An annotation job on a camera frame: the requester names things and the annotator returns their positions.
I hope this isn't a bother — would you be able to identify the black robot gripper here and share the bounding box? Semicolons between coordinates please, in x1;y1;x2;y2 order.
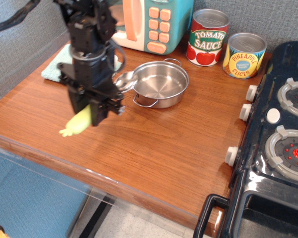
58;48;124;126

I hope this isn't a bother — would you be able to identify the spoon with yellow handle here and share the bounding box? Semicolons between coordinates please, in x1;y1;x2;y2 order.
59;71;138;137

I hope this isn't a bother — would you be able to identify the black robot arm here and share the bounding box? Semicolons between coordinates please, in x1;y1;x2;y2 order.
56;0;125;126

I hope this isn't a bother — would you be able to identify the light teal towel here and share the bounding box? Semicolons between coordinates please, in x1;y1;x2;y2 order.
41;44;123;86

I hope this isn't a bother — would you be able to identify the stainless steel pot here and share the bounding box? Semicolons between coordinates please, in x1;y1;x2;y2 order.
133;58;189;109

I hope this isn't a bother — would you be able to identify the plush mushroom toy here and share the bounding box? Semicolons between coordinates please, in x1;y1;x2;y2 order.
114;55;118;65

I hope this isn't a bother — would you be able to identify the teal toy microwave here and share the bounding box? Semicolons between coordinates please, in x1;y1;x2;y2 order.
109;0;194;55

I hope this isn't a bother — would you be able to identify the tomato sauce can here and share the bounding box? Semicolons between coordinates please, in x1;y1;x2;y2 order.
186;8;230;66

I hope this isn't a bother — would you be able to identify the pineapple slices can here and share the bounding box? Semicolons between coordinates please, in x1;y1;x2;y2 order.
223;32;267;79

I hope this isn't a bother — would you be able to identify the black toy stove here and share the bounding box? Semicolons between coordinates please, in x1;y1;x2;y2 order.
194;41;298;238

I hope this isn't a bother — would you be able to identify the black braided cable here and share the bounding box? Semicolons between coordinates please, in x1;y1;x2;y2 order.
0;0;42;35

